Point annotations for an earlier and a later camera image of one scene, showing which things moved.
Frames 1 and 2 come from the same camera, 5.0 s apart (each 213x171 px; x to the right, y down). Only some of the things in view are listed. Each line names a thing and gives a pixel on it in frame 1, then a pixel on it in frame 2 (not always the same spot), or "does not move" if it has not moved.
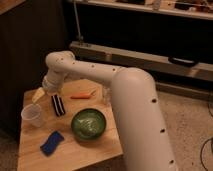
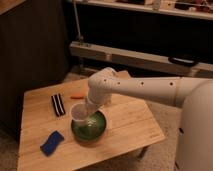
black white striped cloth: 58,105 does not move
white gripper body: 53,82 → 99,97
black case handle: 182,61 does not move
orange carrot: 85,95 does not move
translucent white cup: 31,115 → 82,112
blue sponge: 52,142 does not move
